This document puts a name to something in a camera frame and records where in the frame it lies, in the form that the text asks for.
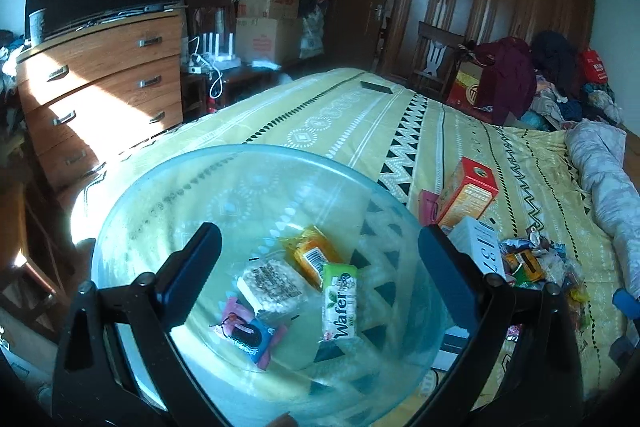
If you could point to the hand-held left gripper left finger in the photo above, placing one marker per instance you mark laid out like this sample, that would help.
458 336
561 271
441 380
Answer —
192 279

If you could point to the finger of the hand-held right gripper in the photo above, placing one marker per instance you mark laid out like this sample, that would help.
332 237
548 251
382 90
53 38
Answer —
629 302

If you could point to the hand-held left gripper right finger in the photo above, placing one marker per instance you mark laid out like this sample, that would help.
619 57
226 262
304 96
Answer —
445 279

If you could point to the pile of snack packets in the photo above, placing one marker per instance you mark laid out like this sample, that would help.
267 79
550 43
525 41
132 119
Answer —
530 262

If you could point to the clear glass bowl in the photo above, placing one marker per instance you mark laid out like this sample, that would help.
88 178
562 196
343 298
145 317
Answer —
250 187

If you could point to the white carton box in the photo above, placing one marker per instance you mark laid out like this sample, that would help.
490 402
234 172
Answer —
482 247

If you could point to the pink snack packet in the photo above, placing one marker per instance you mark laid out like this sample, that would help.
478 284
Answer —
427 207

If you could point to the pink blue cookie packet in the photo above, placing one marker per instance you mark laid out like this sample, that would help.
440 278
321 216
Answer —
247 332

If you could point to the puffed rice cake packet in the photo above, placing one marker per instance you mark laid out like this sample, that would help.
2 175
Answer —
270 284

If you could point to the orange red carton box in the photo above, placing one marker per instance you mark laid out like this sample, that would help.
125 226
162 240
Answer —
467 194

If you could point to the green wafer packet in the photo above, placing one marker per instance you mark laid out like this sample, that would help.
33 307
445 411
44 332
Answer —
341 302

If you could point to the orange snack packet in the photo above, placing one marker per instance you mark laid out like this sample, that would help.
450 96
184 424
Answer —
312 254

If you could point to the light floral quilt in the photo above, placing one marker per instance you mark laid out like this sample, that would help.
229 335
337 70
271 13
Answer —
605 177

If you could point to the red gift box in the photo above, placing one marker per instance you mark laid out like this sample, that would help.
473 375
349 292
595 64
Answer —
472 94

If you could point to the yellow patterned bedsheet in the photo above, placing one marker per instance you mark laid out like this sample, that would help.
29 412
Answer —
350 117

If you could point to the dark wooden side table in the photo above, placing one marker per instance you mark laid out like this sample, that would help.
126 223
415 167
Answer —
225 84

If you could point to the black phone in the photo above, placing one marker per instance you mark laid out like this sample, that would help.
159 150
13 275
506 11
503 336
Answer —
377 86

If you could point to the white power strip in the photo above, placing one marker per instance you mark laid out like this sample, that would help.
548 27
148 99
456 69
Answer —
192 66

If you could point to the maroon garment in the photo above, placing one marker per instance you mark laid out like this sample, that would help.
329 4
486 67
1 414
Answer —
510 67

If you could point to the wooden chest of drawers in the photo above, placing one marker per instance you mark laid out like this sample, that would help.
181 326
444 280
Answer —
100 77

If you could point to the carved wooden chair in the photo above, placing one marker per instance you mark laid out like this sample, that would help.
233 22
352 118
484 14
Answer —
435 57

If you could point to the heap of clothes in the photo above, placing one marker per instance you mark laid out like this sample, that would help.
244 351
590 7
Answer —
575 82

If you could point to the white router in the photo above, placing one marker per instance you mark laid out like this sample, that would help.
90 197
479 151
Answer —
217 52

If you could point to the dark wooden chair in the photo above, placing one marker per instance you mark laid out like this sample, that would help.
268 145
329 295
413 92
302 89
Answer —
207 12

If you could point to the clear plastic bag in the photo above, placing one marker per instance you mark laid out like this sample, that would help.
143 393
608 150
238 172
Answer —
312 37

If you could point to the grey cup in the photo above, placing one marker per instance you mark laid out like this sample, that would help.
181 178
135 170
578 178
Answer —
37 27

